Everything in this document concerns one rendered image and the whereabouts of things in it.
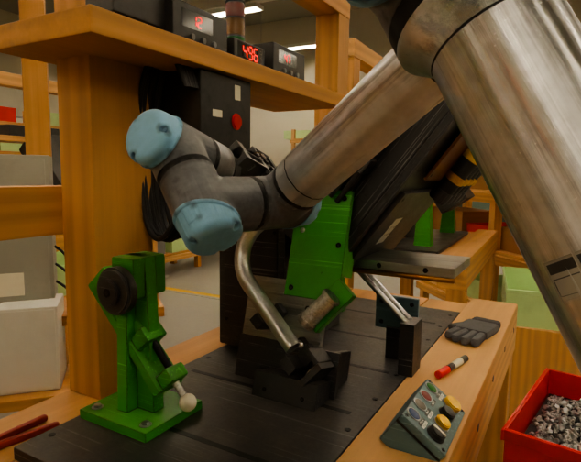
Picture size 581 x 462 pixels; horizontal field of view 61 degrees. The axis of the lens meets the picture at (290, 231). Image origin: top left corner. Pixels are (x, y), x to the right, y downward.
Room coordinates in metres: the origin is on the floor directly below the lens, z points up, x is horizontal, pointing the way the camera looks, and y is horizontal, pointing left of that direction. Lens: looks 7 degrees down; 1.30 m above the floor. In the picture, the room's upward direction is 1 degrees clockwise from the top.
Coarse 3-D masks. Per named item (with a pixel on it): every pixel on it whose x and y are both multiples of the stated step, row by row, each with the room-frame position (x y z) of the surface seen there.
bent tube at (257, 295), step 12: (240, 240) 0.93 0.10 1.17; (252, 240) 0.93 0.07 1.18; (240, 252) 0.92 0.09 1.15; (240, 264) 0.91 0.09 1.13; (240, 276) 0.91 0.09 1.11; (252, 276) 0.91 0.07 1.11; (252, 288) 0.89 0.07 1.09; (252, 300) 0.88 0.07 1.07; (264, 300) 0.87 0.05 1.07; (264, 312) 0.86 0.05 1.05; (276, 312) 0.86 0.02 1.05; (276, 324) 0.84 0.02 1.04; (276, 336) 0.84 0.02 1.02; (288, 336) 0.83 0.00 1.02; (288, 348) 0.82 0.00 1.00
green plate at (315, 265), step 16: (336, 192) 0.93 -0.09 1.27; (352, 192) 0.92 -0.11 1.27; (336, 208) 0.92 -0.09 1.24; (352, 208) 0.92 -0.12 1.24; (320, 224) 0.93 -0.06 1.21; (336, 224) 0.91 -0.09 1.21; (304, 240) 0.94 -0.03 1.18; (320, 240) 0.92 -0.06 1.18; (336, 240) 0.90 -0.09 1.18; (304, 256) 0.93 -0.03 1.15; (320, 256) 0.91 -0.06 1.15; (336, 256) 0.90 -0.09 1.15; (352, 256) 0.96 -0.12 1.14; (288, 272) 0.94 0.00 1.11; (304, 272) 0.92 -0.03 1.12; (320, 272) 0.90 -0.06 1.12; (336, 272) 0.89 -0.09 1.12; (288, 288) 0.93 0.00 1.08; (304, 288) 0.91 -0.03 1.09; (320, 288) 0.89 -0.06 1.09
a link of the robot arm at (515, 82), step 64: (384, 0) 0.32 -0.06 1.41; (448, 0) 0.29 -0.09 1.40; (512, 0) 0.29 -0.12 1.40; (448, 64) 0.31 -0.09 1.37; (512, 64) 0.28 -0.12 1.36; (576, 64) 0.27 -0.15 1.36; (512, 128) 0.27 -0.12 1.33; (576, 128) 0.26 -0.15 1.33; (512, 192) 0.28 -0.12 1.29; (576, 192) 0.25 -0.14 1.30; (576, 256) 0.25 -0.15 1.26; (576, 320) 0.25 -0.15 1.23
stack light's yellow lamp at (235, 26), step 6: (228, 18) 1.28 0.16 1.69; (234, 18) 1.28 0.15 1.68; (240, 18) 1.28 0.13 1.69; (228, 24) 1.28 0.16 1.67; (234, 24) 1.28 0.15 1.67; (240, 24) 1.28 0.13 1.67; (228, 30) 1.28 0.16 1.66; (234, 30) 1.28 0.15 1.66; (240, 30) 1.28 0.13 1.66; (240, 36) 1.29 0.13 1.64
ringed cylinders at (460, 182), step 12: (468, 156) 1.00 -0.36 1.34; (456, 168) 1.01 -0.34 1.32; (468, 168) 1.00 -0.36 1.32; (444, 180) 1.02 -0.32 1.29; (456, 180) 1.01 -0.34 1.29; (468, 180) 1.06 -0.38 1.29; (432, 192) 1.04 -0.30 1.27; (444, 192) 1.02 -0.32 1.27; (456, 192) 1.07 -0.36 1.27; (444, 204) 1.04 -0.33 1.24
